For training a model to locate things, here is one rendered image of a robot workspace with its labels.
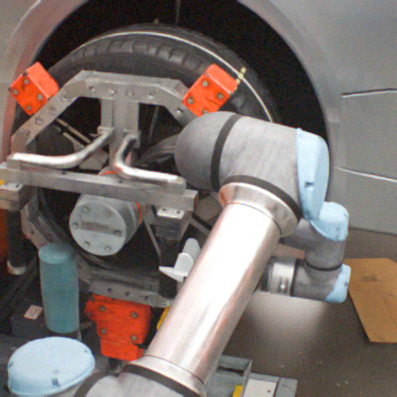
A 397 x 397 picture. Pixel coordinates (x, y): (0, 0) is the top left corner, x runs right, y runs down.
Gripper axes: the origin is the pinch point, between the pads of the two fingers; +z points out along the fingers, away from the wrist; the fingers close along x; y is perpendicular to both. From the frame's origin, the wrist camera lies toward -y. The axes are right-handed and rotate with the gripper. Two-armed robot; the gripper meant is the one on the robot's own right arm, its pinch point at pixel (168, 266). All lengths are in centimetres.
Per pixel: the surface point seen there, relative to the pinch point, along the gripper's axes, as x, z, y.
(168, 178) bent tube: -2.0, 1.2, 17.9
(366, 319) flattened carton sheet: -112, -47, -82
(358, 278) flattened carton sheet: -140, -42, -82
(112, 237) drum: -6.0, 13.6, 0.6
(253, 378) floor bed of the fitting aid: -60, -13, -75
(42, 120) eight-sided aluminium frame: -23.3, 37.0, 17.0
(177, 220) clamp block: 1.5, -1.7, 11.4
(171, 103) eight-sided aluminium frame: -20.2, 6.0, 25.9
